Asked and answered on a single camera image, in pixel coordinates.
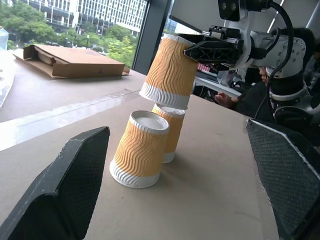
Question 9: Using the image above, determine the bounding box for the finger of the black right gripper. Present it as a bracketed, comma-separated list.
[174, 33, 211, 44]
[183, 38, 245, 68]

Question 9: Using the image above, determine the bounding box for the person in dark clothing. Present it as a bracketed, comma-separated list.
[215, 26, 320, 141]

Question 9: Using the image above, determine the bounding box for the dark window frame pillar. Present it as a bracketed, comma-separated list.
[130, 0, 174, 76]

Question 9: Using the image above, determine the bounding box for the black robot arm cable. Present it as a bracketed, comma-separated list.
[254, 0, 295, 121]

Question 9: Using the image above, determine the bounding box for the white office desk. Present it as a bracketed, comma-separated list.
[191, 74, 244, 99]

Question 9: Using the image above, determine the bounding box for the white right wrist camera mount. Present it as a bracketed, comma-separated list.
[217, 0, 266, 74]

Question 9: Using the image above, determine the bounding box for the person's bare hand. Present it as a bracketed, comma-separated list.
[215, 91, 240, 109]

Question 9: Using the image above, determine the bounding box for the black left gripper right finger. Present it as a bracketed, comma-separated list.
[245, 118, 320, 240]

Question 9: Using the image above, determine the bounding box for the orange white ribbed paper cup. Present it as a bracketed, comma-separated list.
[138, 33, 200, 111]
[151, 102, 187, 165]
[109, 110, 171, 190]

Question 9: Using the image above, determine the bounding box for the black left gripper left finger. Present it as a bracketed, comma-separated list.
[0, 126, 111, 240]

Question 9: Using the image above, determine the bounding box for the flat brown cardboard box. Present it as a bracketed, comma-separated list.
[12, 43, 131, 80]

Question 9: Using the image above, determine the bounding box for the clear plastic bag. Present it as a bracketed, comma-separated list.
[0, 51, 16, 109]

